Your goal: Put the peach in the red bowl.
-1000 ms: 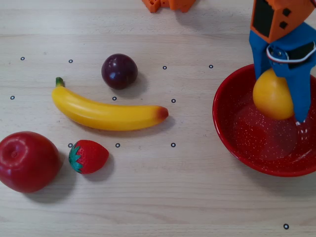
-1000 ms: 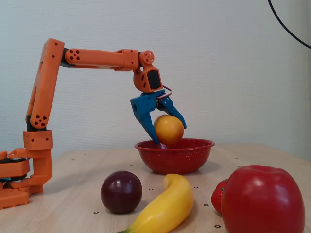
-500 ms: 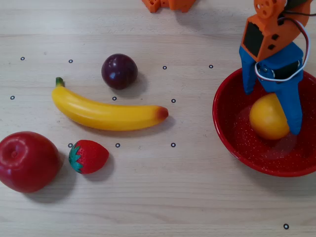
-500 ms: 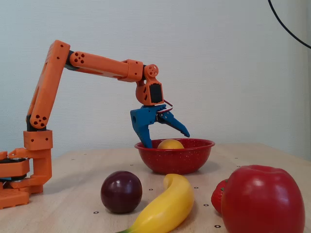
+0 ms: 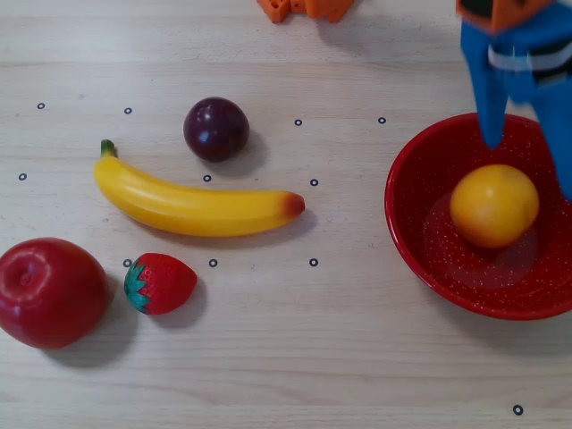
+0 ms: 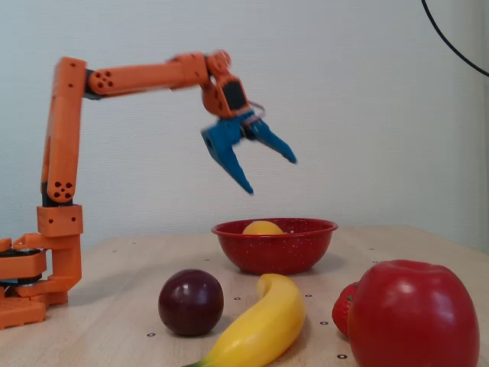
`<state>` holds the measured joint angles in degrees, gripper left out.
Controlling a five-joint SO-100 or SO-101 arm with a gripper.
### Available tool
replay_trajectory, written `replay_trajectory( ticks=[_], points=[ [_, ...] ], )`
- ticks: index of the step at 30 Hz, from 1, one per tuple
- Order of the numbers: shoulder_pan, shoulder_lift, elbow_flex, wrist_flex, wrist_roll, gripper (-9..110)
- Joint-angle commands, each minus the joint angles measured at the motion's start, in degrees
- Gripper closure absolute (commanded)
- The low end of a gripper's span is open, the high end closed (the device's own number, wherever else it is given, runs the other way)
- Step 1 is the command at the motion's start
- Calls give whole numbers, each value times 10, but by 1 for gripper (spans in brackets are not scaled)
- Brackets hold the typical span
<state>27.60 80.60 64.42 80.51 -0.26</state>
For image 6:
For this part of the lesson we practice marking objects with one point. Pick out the blue gripper body black servo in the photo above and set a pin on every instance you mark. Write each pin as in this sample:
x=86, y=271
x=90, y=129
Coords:
x=228, y=134

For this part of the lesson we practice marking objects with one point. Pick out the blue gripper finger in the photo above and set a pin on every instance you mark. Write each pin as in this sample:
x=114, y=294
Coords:
x=236, y=168
x=275, y=143

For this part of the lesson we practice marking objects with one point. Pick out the orange yellow toy peach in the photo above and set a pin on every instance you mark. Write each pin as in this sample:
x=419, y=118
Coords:
x=262, y=228

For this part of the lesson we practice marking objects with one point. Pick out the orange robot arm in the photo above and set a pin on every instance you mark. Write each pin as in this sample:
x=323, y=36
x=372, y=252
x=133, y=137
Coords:
x=63, y=134

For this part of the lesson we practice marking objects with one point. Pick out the orange robot base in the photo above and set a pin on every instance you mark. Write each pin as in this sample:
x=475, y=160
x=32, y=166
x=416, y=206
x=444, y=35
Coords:
x=61, y=260

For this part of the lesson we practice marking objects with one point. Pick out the red speckled enamel bowl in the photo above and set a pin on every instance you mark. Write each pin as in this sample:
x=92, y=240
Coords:
x=273, y=252

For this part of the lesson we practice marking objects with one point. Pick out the dark purple toy plum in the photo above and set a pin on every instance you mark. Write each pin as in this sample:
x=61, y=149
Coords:
x=191, y=302

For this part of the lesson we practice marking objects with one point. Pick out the yellow toy banana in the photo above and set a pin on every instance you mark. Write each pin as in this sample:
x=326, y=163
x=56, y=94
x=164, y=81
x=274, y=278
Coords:
x=263, y=325

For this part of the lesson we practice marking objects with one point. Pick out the red toy strawberry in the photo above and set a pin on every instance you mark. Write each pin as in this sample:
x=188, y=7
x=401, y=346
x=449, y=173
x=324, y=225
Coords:
x=341, y=313

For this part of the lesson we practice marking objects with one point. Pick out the red toy apple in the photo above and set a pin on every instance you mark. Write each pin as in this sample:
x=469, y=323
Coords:
x=412, y=317

